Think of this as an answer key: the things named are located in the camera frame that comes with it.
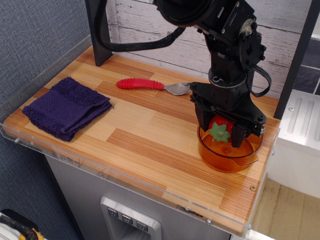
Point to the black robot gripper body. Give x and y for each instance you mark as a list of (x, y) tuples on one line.
[(232, 102)]

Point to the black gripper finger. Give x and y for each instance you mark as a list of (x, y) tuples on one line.
[(204, 114), (240, 131)]

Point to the red toy tomato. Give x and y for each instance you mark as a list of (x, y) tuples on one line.
[(221, 129)]

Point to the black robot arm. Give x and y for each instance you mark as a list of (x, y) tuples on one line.
[(230, 31)]

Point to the orange transparent plastic pot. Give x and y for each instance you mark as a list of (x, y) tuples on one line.
[(223, 157)]

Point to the white appliance at right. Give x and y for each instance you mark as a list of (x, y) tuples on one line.
[(295, 160)]

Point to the folded purple towel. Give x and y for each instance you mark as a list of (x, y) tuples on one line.
[(66, 108)]

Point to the grey cabinet with dispenser panel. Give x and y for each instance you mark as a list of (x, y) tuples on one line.
[(107, 209)]

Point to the red-handled metal spoon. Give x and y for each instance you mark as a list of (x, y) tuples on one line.
[(176, 89)]

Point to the black right frame post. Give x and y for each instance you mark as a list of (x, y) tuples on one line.
[(306, 34)]

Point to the black frame post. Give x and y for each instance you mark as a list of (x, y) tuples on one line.
[(99, 29), (306, 34)]

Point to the black left frame post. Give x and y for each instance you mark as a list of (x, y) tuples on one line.
[(99, 29)]

